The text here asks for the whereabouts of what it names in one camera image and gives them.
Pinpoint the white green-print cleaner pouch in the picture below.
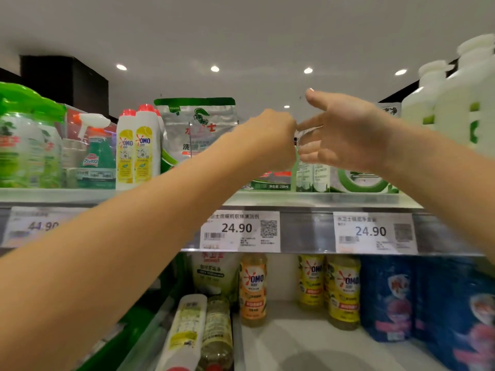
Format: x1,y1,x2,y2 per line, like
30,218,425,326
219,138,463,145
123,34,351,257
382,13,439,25
190,252,241,300

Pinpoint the person's right hand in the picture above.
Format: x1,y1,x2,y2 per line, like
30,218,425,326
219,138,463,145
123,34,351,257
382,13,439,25
296,89,395,171

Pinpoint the green cleaner box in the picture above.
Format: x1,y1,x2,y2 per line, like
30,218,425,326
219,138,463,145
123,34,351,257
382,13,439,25
251,170,295,192

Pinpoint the large green white cleaner pouch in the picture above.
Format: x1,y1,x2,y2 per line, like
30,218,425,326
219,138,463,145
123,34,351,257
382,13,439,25
152,97,238,173

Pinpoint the small green white cleaner pouch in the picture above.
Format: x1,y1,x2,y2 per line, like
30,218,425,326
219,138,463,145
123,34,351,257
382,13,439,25
294,161,334,194
328,102,404,195

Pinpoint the person's left forearm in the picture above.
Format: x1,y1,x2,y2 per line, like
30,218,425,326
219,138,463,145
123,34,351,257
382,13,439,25
0,127,249,371

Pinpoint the white price tag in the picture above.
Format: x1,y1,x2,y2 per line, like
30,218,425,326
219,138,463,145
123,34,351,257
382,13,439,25
199,209,282,254
0,205,88,249
332,211,419,257

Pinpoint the person's right forearm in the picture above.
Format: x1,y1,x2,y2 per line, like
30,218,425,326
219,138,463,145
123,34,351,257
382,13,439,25
383,123,495,263

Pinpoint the white red-capped cleaner bottle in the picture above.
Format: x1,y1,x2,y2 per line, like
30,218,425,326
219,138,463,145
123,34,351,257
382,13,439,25
133,103,164,187
115,109,141,191

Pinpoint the row of green pump bottles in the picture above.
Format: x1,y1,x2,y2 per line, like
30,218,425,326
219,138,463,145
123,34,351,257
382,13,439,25
0,81,68,189

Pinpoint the blue pump cleaner bottle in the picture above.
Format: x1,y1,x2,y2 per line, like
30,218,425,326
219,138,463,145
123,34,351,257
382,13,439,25
413,258,495,371

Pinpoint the dark green cleaner bottle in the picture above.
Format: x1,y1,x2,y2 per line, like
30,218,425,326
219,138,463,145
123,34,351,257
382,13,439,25
73,259,176,371
166,254,195,308

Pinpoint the person's left hand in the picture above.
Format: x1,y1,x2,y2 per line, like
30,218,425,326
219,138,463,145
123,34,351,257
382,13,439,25
228,109,299,182

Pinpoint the slim white red-capped bottle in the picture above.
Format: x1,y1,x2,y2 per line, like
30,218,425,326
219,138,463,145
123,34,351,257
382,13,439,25
196,295,235,371
154,293,209,371

